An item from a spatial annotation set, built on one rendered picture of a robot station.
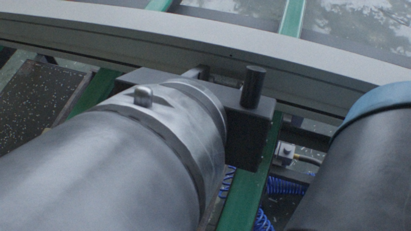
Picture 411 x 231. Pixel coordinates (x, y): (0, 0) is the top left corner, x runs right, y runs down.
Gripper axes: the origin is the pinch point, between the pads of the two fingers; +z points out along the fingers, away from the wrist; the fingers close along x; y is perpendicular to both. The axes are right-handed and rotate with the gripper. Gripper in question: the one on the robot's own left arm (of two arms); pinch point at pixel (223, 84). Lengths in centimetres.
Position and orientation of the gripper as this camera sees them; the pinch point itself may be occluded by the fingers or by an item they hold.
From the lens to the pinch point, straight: 35.3
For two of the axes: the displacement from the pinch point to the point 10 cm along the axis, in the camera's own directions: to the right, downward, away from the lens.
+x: -9.4, -2.6, 2.4
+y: 1.4, -9.0, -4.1
